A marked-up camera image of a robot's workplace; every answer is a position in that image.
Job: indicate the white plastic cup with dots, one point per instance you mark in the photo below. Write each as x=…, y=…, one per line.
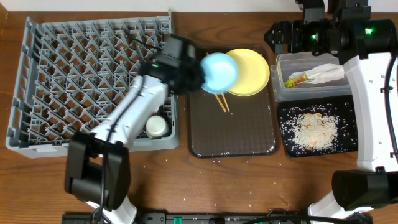
x=157, y=127

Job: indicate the wooden chopstick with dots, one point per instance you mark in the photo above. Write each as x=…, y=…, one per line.
x=225, y=102
x=220, y=103

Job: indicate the green yellow snack wrapper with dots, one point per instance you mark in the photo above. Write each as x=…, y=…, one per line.
x=296, y=79

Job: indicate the light blue bowl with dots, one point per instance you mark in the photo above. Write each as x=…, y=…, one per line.
x=220, y=73

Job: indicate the grey dish rack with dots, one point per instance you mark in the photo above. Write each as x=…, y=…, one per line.
x=72, y=74

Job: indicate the clear plastic bin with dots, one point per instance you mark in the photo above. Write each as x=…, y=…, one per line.
x=287, y=64

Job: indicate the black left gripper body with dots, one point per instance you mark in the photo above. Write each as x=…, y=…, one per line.
x=193, y=78

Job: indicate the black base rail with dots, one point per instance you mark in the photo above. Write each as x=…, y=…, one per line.
x=272, y=218

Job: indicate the rice and food scraps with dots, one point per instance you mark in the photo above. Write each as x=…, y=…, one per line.
x=315, y=130

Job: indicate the yellow plastic plate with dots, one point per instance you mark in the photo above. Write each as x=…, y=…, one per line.
x=253, y=72

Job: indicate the white paper napkin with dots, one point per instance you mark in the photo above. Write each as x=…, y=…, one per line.
x=325, y=73

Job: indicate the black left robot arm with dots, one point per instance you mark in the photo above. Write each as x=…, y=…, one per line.
x=98, y=166

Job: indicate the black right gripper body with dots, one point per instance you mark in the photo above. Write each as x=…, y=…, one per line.
x=312, y=38

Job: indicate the dark brown tray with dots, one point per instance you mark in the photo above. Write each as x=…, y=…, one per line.
x=247, y=130

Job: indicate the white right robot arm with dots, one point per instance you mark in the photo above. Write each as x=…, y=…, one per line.
x=367, y=50

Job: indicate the black plastic bin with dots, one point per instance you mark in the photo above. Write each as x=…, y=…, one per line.
x=348, y=124

